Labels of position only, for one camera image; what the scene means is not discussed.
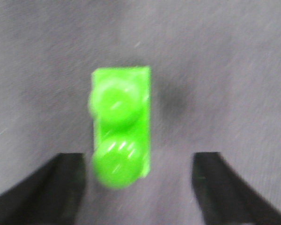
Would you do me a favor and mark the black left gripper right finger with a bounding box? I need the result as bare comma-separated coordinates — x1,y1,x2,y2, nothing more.
191,152,281,225

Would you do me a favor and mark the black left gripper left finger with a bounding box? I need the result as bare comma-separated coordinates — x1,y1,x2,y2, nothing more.
0,153,85,225

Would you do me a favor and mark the green toy block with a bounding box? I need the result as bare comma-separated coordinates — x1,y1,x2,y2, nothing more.
88,66,151,189

